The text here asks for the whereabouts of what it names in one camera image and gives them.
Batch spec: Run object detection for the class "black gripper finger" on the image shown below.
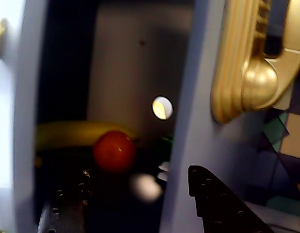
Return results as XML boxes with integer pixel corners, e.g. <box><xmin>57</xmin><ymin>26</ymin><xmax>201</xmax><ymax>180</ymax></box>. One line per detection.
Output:
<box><xmin>188</xmin><ymin>165</ymin><xmax>275</xmax><ymax>233</ymax></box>
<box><xmin>38</xmin><ymin>167</ymin><xmax>93</xmax><ymax>233</ymax></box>

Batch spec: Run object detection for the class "gold fridge door handle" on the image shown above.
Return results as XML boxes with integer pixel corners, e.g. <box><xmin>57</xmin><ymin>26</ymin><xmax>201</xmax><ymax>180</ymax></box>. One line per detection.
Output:
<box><xmin>0</xmin><ymin>18</ymin><xmax>9</xmax><ymax>60</ymax></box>

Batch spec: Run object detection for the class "blue toy kitchen body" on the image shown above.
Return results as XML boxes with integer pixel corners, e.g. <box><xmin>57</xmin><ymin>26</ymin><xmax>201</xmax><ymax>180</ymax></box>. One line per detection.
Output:
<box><xmin>14</xmin><ymin>0</ymin><xmax>300</xmax><ymax>233</ymax></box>

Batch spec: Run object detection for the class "white toy food piece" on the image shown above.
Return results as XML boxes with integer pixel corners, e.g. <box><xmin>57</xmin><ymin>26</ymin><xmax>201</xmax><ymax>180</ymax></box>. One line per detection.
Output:
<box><xmin>130</xmin><ymin>173</ymin><xmax>163</xmax><ymax>202</ymax></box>

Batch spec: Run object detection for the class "red toy tomato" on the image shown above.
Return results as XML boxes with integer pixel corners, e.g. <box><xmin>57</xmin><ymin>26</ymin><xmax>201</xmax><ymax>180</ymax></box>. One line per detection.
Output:
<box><xmin>92</xmin><ymin>130</ymin><xmax>137</xmax><ymax>173</ymax></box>

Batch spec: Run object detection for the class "yellow toy banana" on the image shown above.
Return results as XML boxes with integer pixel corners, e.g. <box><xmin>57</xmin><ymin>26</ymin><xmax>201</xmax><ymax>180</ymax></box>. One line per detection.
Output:
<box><xmin>35</xmin><ymin>121</ymin><xmax>139</xmax><ymax>149</ymax></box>

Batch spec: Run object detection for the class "gold toy telephone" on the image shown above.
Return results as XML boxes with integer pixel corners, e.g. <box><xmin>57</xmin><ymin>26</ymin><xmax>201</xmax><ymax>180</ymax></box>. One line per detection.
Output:
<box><xmin>211</xmin><ymin>0</ymin><xmax>300</xmax><ymax>124</ymax></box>

